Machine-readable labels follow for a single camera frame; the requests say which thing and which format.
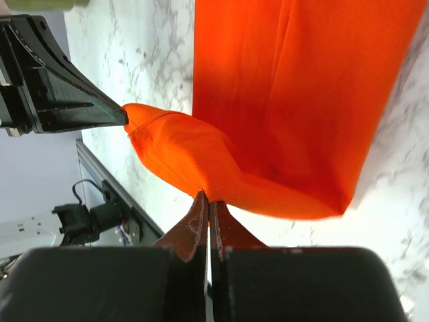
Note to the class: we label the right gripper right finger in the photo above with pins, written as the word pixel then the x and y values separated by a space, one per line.
pixel 255 282

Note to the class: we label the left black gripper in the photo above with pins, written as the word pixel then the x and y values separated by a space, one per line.
pixel 41 90

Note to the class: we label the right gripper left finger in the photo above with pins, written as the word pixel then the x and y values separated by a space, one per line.
pixel 163 282

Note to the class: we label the orange t shirt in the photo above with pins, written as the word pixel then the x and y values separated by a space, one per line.
pixel 287 97

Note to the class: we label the olive green plastic basket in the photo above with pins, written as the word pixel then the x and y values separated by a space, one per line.
pixel 45 5

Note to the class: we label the aluminium rail frame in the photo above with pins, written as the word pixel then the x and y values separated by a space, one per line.
pixel 103 192

